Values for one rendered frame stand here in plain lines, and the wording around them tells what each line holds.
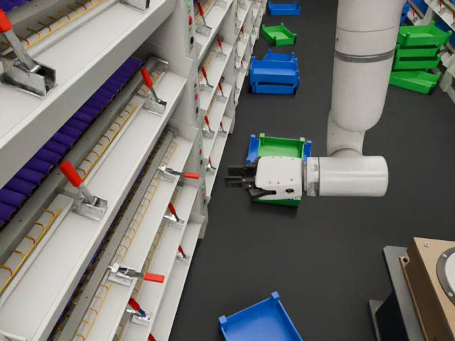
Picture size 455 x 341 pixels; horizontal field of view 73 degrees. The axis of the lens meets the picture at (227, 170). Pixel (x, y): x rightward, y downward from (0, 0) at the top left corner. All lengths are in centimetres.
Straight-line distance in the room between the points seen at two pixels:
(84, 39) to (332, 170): 49
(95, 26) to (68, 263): 31
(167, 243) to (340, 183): 48
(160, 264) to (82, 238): 42
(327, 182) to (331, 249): 65
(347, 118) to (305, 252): 75
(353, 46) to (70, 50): 39
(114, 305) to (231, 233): 73
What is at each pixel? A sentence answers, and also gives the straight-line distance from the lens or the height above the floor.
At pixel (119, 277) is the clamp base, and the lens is 62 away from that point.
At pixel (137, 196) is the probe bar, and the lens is 70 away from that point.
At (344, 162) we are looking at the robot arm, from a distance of 67.
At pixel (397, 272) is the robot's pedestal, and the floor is 28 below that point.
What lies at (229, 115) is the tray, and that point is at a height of 12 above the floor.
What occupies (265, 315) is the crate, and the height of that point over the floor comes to 0.
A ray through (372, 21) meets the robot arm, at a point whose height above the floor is 88.
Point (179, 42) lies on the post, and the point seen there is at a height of 76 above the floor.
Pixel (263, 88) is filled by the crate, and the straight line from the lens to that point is 209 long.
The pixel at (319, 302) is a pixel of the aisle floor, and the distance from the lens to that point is 116.
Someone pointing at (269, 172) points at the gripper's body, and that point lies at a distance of 68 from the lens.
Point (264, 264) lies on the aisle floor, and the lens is 119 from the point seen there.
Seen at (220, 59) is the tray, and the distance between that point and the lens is 133.
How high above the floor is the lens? 103
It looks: 43 degrees down
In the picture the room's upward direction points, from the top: straight up
